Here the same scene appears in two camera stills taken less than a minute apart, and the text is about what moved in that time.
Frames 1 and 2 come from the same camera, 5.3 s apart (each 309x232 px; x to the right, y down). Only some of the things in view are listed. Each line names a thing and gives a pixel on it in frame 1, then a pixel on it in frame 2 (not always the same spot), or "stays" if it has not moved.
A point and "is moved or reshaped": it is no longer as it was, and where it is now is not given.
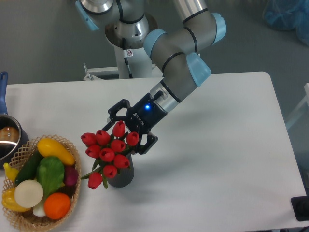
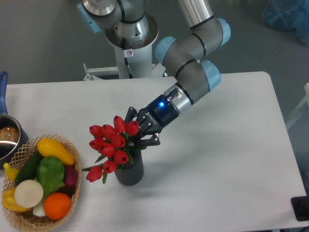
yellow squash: (48, 148) stays
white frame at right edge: (305, 99) stays
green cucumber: (28, 171) stays
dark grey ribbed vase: (124, 175) is moved or reshaped
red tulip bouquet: (108, 149) is moved or reshaped
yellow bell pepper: (9, 201) stays
